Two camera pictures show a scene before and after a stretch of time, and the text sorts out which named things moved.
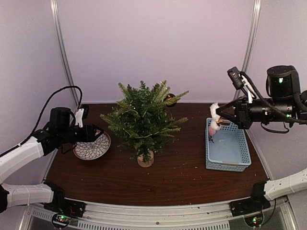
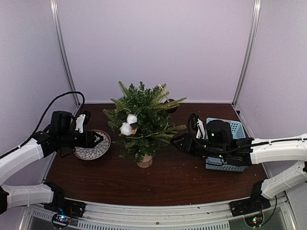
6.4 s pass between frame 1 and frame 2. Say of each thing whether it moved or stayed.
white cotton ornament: moved
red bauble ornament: moved
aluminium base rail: stayed
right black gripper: moved
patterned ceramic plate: stayed
